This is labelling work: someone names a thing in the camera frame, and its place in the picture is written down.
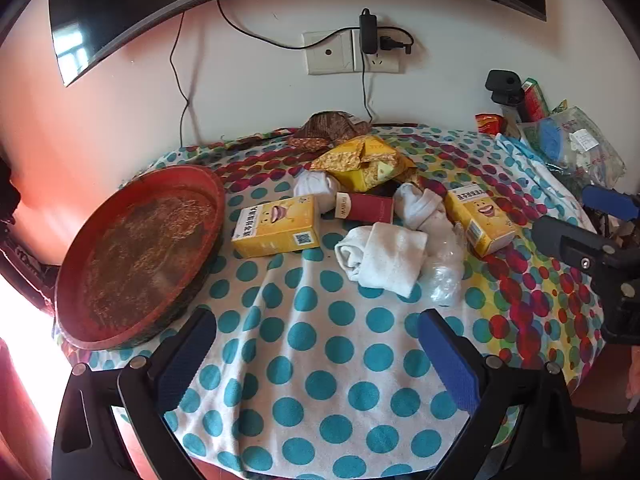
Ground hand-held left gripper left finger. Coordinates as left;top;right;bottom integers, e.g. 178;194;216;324
52;307;218;480

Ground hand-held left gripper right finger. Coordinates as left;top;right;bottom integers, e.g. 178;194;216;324
417;308;583;480

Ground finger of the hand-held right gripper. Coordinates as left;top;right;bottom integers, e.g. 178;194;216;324
531;216;621;276
582;185;640;221

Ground yellow cardboard box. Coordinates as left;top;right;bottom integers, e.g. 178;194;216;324
231;194;321;259
445;189;518;257

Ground clear plastic bag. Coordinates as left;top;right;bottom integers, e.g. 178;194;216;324
422;210;468;306

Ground red round tray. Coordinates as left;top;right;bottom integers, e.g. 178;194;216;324
55;165;227;351

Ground white sock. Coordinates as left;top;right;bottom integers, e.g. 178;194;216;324
334;222;431;297
293;170;341;213
395;182;448;231

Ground small red box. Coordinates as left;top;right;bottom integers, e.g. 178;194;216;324
334;192;395;223

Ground yellow snack bag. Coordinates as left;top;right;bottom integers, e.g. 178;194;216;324
311;135;418;193

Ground brown snack bag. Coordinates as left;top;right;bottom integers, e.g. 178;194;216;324
290;111;371;151

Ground clear bag with blue lid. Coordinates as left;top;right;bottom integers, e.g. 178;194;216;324
517;106;627;191

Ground light blue cloth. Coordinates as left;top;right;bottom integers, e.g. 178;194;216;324
497;134;583;206

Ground polka dot tablecloth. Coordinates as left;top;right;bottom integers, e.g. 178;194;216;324
52;125;608;478

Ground green and red box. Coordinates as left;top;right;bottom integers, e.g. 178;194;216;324
520;78;551;122

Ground red snack packet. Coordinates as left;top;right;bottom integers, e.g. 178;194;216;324
475;113;505;136

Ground black power plug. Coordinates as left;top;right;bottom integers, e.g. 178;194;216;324
378;26;415;56

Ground black power adapter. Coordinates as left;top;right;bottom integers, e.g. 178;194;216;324
360;8;379;55

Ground black clamp mount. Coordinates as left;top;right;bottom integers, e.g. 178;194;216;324
485;69;525;133

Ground black adapter cable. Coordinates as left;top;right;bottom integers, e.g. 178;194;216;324
361;54;374;123

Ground white wall power socket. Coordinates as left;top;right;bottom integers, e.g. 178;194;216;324
352;29;401;75

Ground thin black cable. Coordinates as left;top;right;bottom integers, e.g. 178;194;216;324
170;11;190;143

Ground white coax wall plate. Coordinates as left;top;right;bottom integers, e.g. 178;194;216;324
303;31;354;75

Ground black power cable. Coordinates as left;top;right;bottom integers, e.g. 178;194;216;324
216;0;362;51

